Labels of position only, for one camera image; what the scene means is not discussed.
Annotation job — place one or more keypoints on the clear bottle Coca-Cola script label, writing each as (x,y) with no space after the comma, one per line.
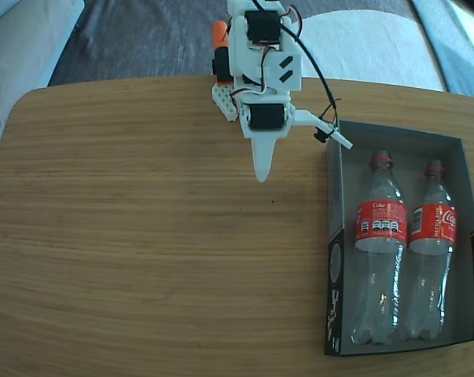
(433,228)

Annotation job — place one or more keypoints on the blue-grey fabric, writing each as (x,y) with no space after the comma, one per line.
(456,51)

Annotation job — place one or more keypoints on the dark grey rug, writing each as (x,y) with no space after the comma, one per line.
(142,39)

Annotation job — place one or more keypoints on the orange and black clamp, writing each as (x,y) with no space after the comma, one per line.
(220,39)

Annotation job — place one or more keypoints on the grey cardboard box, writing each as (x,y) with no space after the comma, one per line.
(464,176)

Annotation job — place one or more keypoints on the white cloth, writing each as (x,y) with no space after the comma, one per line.
(358,47)

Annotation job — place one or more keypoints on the flat white camera mount plate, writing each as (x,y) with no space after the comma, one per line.
(319,125)

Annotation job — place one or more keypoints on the clear bottle nutrition seals label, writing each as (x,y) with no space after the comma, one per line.
(380,228)

